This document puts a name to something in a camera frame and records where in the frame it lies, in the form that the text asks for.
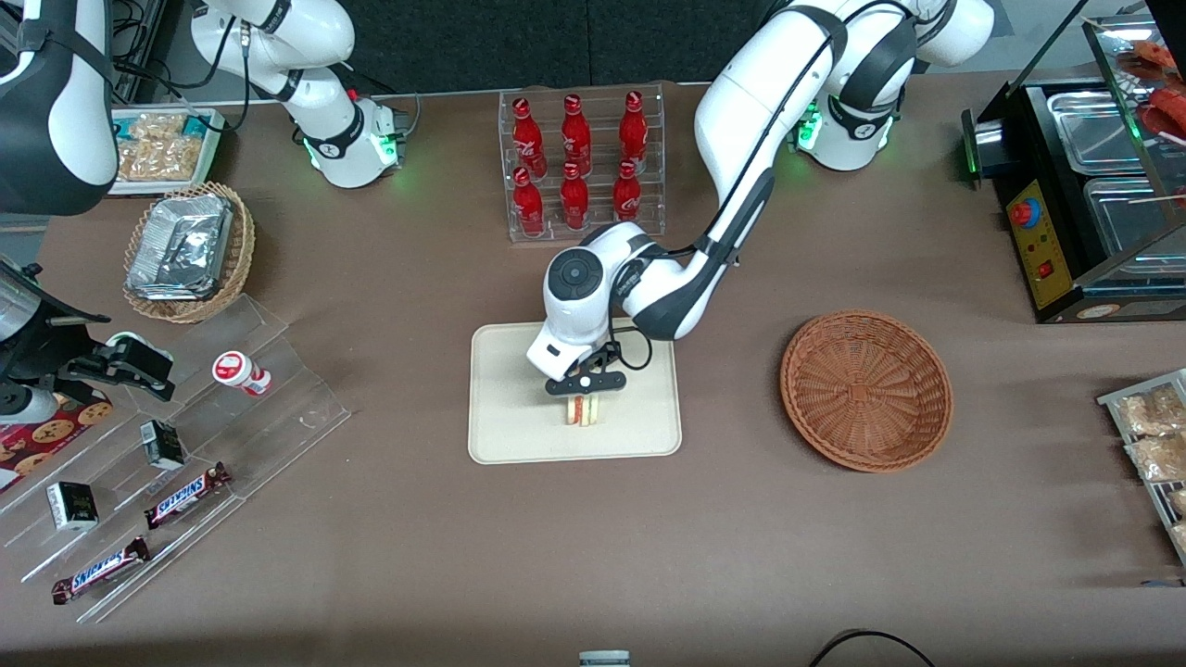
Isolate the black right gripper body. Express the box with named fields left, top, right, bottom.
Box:
left=0, top=313, right=112, bottom=427

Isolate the beige rectangular serving tray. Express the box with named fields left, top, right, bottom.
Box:
left=468, top=320, right=684, bottom=465

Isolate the silver foil tray stack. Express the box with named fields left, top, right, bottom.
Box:
left=126, top=192, right=233, bottom=301

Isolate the tan wicker basket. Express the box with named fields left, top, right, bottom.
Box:
left=122, top=182, right=257, bottom=324

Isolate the white snack tray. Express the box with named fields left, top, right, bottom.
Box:
left=108, top=106, right=227, bottom=198

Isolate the round brown wicker basket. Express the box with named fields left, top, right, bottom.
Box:
left=780, top=309, right=954, bottom=474

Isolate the grey snack display tray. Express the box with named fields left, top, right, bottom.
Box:
left=1097, top=368, right=1186, bottom=568

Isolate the silver cylindrical device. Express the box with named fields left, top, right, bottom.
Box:
left=0, top=261, right=49, bottom=346

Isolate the small black box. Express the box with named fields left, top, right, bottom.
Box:
left=46, top=481, right=99, bottom=532
left=140, top=419, right=187, bottom=472

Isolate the red cookie package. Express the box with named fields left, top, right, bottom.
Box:
left=0, top=393, right=115, bottom=495

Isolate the small red-capped white bottle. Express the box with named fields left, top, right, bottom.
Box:
left=212, top=350, right=272, bottom=398

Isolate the clear acrylic bottle rack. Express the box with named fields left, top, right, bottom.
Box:
left=498, top=82, right=668, bottom=245

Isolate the Snickers chocolate bar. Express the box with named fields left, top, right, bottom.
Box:
left=51, top=536, right=151, bottom=606
left=145, top=460, right=233, bottom=530

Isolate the clear acrylic step display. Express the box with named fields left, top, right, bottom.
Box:
left=0, top=294, right=352, bottom=624

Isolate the red cola bottle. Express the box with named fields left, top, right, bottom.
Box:
left=511, top=97, right=548, bottom=179
left=561, top=94, right=593, bottom=177
left=511, top=167, right=547, bottom=238
left=560, top=163, right=591, bottom=232
left=612, top=159, right=643, bottom=223
left=619, top=90, right=649, bottom=172

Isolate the clear bag of snacks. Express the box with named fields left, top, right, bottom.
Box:
left=1115, top=384, right=1186, bottom=437
left=1124, top=433, right=1186, bottom=484
left=119, top=111, right=188, bottom=145
left=115, top=139, right=208, bottom=183

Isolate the black food warmer cabinet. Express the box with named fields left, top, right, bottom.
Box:
left=960, top=0, right=1186, bottom=324

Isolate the steel food pan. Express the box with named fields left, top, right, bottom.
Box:
left=1082, top=175, right=1186, bottom=281
left=1046, top=89, right=1150, bottom=176

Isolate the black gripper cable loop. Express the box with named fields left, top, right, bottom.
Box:
left=607, top=318, right=656, bottom=371

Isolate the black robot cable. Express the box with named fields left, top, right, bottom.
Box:
left=109, top=0, right=257, bottom=132

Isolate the black floor cable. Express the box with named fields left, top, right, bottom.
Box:
left=808, top=629, right=939, bottom=667

